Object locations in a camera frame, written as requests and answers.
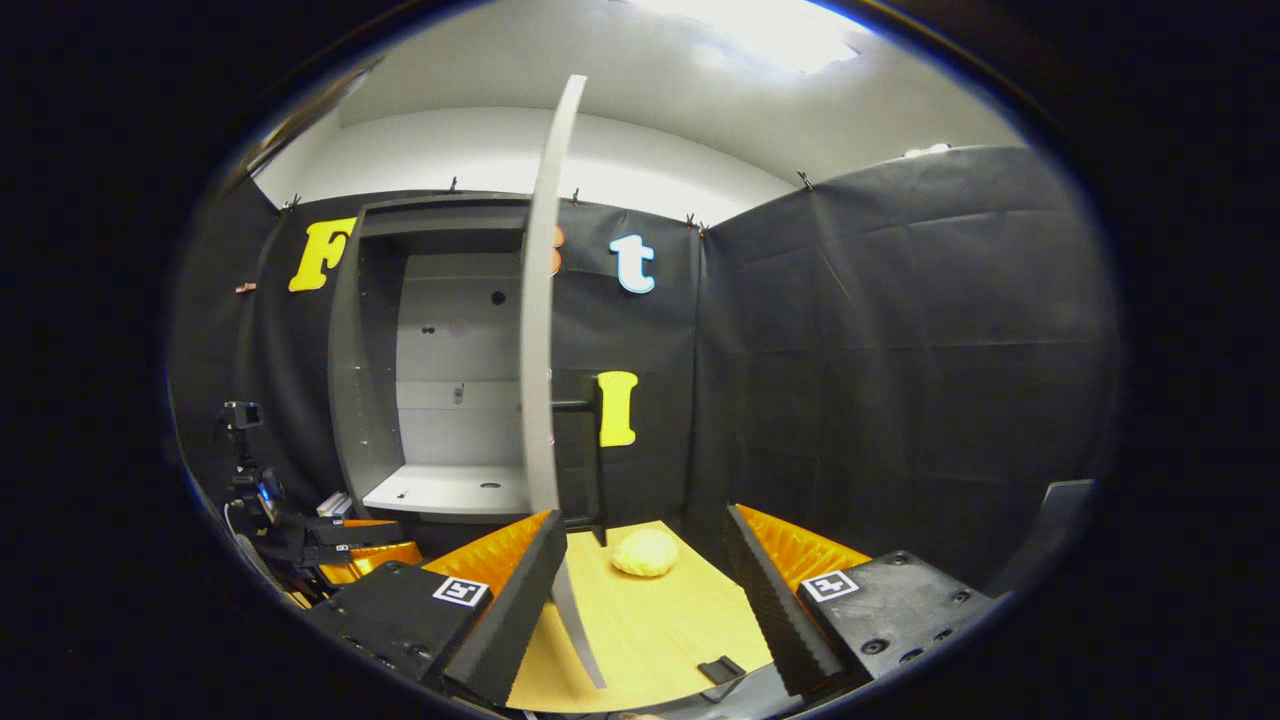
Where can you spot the dark grey cabinet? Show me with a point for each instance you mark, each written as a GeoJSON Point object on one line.
{"type": "Point", "coordinates": [350, 420]}

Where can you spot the yellow round bun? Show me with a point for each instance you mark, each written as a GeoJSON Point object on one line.
{"type": "Point", "coordinates": [645, 553]}

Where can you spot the grey chair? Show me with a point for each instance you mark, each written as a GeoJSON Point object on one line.
{"type": "Point", "coordinates": [1055, 520]}

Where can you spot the black table clamp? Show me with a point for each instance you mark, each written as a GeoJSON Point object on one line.
{"type": "Point", "coordinates": [722, 668]}

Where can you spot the long ceiling light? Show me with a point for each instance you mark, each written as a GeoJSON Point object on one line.
{"type": "Point", "coordinates": [770, 30]}

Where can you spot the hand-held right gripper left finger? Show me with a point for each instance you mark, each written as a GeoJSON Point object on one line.
{"type": "Point", "coordinates": [525, 595]}

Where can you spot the beige cabinet door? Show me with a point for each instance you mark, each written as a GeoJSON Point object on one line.
{"type": "Point", "coordinates": [537, 350]}

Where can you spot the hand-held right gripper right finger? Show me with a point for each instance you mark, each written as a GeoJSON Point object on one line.
{"type": "Point", "coordinates": [765, 600]}

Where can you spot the black backdrop cloth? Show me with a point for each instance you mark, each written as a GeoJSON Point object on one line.
{"type": "Point", "coordinates": [900, 350]}

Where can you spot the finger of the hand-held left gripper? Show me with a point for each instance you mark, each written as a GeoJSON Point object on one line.
{"type": "Point", "coordinates": [385, 558]}
{"type": "Point", "coordinates": [360, 532]}

